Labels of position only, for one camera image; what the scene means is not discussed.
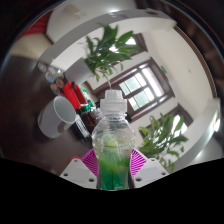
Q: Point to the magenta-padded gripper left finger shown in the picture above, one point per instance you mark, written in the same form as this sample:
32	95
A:
80	171

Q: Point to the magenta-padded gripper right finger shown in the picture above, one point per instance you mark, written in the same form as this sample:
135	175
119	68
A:
146	170

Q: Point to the clear bottle with green drink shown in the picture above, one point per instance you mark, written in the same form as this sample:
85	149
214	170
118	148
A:
113	146

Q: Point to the large potted plant white pot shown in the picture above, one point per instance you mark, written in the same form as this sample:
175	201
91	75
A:
160	140

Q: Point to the brown box of jars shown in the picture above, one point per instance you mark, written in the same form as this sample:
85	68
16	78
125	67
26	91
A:
88	120

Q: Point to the white mug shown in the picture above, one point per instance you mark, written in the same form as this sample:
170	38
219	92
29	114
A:
53	120

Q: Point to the narrow dark framed window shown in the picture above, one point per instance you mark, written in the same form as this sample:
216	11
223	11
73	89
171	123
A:
181	118

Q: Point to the red box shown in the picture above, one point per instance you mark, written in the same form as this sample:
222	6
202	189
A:
71	93

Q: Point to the dark wooden glazed door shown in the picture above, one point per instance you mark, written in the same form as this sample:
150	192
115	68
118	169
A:
143	86

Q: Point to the green exit sign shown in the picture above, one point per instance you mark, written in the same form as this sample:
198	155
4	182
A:
163	69

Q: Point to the small potted plant white pot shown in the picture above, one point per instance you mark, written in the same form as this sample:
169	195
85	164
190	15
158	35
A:
103	55

